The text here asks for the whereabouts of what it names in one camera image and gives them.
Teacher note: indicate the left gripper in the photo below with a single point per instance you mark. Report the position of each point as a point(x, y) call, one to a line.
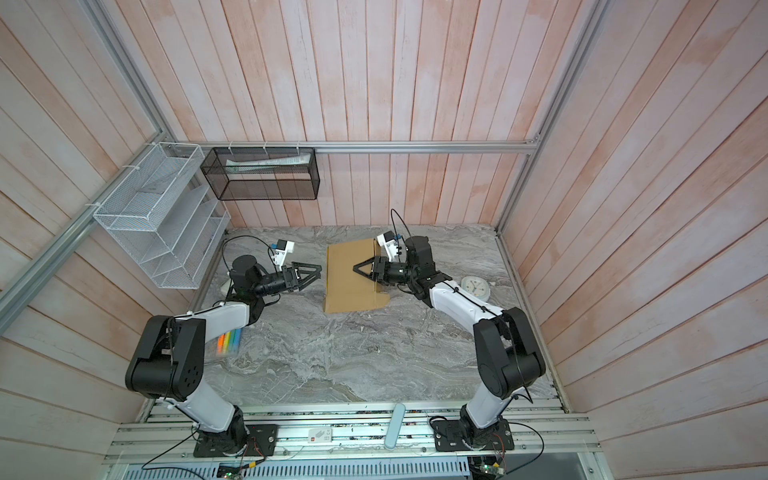
point(292, 280)

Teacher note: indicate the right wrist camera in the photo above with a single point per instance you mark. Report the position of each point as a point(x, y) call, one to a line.
point(390, 245)

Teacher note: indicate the aluminium wall frame bar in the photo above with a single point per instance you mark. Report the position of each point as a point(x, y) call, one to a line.
point(389, 147)

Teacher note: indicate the brown cardboard box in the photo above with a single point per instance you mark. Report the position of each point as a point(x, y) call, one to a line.
point(346, 290)

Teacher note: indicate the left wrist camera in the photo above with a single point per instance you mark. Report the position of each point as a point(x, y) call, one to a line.
point(279, 251)

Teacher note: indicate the aluminium front rail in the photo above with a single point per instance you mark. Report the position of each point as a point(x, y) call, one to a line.
point(358, 430)

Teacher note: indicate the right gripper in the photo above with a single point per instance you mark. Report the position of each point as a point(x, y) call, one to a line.
point(370, 276)

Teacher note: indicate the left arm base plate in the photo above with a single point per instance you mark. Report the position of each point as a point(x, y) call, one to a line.
point(257, 439)

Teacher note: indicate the black mesh basket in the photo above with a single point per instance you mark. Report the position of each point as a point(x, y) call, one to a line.
point(241, 187)

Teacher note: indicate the coloured marker pack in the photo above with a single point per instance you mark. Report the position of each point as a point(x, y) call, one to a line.
point(227, 344)

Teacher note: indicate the white wire mesh shelf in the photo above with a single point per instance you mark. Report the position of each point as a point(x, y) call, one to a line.
point(167, 225)

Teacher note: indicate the white round clock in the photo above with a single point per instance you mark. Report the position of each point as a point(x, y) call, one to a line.
point(478, 287)

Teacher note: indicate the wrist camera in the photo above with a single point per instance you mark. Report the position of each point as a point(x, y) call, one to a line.
point(390, 245)
point(279, 251)

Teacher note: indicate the paper sheet in basket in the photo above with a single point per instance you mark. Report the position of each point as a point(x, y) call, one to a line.
point(262, 166)

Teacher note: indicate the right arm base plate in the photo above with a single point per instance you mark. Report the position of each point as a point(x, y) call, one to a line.
point(461, 435)

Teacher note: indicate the white label tag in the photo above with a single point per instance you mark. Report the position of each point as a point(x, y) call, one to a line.
point(320, 435)

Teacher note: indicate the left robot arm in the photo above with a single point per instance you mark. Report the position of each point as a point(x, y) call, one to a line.
point(168, 361)

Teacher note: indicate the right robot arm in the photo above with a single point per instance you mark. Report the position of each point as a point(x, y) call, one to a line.
point(508, 355)

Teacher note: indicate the white tape roll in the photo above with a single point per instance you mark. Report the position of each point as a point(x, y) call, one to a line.
point(226, 288)

